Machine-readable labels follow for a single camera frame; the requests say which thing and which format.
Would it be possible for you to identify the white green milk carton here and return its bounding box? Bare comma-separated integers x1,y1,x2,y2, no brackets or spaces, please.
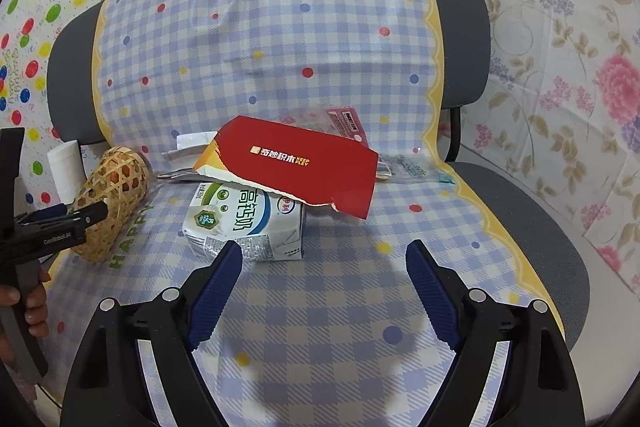
181,182,307,263

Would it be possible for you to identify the blue checked dotted cloth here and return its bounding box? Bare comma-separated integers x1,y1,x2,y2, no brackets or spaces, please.
50,0,567,427

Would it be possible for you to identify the woven bamboo basket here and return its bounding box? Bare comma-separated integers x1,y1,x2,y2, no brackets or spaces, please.
67,146,152,264

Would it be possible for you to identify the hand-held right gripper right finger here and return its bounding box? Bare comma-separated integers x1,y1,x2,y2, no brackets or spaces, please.
405,239,586,427

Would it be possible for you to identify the white paper roll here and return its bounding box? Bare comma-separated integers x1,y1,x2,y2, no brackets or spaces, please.
47,142,84,204

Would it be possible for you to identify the red torn cardboard box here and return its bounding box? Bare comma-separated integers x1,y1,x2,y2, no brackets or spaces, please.
192,115,379,222

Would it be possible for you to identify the person's left hand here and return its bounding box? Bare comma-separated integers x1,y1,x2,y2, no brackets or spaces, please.
0,269,52,325

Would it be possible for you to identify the clear plastic bag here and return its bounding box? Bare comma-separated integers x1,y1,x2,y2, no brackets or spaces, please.
376,153,457,186

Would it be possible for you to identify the clear bag with pink label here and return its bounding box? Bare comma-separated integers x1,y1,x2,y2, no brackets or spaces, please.
285,107,372,148

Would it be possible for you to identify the crumpled grey wrapper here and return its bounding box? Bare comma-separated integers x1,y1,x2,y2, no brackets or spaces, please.
157,148,221,183

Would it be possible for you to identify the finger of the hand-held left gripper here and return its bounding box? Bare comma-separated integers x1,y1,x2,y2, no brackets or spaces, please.
69,201,110,234
27,203,70,222

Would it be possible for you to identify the floral cloth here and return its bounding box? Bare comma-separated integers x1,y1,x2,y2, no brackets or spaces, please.
385,0,640,288

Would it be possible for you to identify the grey office chair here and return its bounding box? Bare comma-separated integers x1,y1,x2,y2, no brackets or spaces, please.
46,0,585,358

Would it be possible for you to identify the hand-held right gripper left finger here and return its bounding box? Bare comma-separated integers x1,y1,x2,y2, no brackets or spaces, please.
60,239,244,427

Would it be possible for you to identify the white paper scrap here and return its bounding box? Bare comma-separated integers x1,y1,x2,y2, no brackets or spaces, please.
177,133,219,148

